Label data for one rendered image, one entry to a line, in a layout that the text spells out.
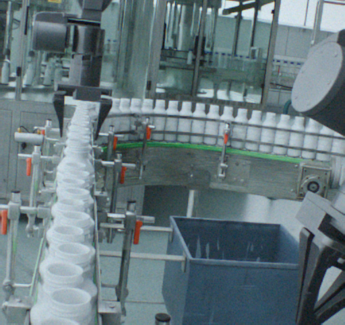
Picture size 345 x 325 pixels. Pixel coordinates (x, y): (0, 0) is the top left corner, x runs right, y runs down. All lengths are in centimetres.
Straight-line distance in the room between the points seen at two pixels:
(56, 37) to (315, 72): 67
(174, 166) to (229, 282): 119
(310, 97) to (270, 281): 93
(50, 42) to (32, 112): 309
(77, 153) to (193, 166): 141
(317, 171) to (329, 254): 190
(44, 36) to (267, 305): 76
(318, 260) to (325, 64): 15
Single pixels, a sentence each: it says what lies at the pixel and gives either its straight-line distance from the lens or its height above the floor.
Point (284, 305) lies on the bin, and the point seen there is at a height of 85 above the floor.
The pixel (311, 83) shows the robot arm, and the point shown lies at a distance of 44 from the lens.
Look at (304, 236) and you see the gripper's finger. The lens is 48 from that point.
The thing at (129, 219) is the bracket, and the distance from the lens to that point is 104.
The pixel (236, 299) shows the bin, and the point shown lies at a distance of 132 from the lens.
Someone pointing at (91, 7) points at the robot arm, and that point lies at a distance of 102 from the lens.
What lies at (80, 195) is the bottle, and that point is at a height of 116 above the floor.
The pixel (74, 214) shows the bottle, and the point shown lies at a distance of 76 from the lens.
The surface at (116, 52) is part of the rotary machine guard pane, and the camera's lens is 409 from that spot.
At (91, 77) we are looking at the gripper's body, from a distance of 104.
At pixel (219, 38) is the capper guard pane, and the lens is 613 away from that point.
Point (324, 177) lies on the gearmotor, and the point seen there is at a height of 96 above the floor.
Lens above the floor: 139
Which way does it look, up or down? 10 degrees down
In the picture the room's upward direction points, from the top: 7 degrees clockwise
